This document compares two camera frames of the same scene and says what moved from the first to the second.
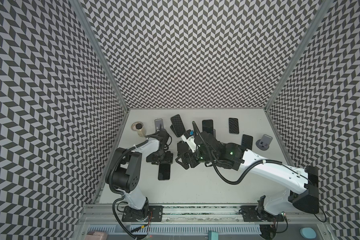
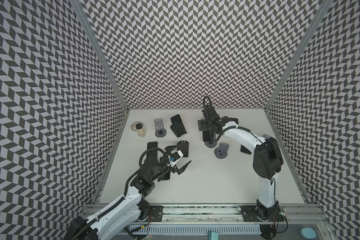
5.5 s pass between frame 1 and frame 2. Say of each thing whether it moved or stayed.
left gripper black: moved
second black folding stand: stayed
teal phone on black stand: stayed
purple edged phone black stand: stayed
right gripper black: moved
